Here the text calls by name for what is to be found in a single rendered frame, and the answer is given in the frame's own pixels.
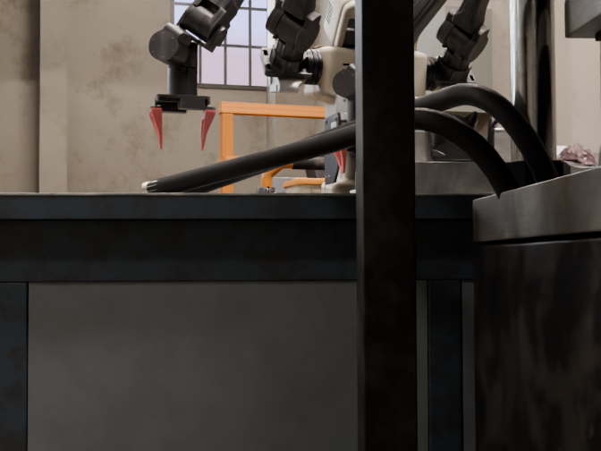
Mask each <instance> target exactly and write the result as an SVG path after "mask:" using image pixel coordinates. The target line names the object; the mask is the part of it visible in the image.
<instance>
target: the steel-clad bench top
mask: <svg viewBox="0 0 601 451"><path fill-rule="evenodd" d="M494 194H496V193H416V196H490V195H494ZM0 196H356V193H27V192H0Z"/></svg>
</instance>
